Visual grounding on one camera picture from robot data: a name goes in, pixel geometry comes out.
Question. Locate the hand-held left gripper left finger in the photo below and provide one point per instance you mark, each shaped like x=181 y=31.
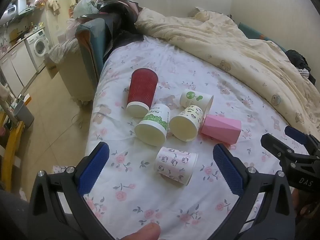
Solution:
x=93 y=170

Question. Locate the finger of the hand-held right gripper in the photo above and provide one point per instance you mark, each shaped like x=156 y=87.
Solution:
x=295 y=133
x=275 y=146

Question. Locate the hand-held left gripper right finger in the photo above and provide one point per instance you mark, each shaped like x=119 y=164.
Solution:
x=228 y=172

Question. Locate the pink striped cartoon paper cup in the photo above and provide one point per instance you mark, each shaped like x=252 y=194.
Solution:
x=175 y=165

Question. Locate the pink faceted cup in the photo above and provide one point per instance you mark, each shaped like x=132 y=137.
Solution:
x=220 y=128

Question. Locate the cream cartoon print paper cup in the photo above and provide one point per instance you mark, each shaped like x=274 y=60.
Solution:
x=182 y=127

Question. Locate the white cup with green band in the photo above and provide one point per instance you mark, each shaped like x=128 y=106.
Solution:
x=150 y=133

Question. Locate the small white cup green sprout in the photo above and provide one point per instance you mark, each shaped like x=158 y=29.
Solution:
x=193 y=98

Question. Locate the red ripple paper cup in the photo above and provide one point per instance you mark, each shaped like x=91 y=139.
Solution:
x=142 y=87

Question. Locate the person's right hand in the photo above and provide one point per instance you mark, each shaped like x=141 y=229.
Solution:
x=297 y=201

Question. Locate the person's left hand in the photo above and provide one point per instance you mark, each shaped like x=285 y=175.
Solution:
x=142 y=232

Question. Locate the white floral bed sheet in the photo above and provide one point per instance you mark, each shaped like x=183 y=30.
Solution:
x=150 y=205

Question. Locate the black garment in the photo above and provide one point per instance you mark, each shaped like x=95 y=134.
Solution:
x=297 y=58

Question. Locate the yellow wooden chair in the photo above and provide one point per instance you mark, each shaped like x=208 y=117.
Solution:
x=11 y=150

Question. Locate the grey bin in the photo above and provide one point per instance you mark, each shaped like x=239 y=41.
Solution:
x=23 y=115

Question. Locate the teal bed edge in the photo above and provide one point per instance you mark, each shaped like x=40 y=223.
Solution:
x=252 y=31

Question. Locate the beige bear print duvet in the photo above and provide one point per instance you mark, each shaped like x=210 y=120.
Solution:
x=225 y=42

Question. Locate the teal padded cushion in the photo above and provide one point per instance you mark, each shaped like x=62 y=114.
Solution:
x=96 y=40

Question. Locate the white kitchen cabinets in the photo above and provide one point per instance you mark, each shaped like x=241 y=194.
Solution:
x=15 y=65

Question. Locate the white washing machine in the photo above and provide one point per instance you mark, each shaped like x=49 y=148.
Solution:
x=38 y=45

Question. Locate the dark clothes pile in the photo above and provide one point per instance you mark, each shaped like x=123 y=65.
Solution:
x=120 y=15

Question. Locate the translucent plastic bag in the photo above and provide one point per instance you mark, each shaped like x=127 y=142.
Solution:
x=83 y=7

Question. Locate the white water heater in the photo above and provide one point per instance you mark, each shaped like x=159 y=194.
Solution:
x=20 y=5

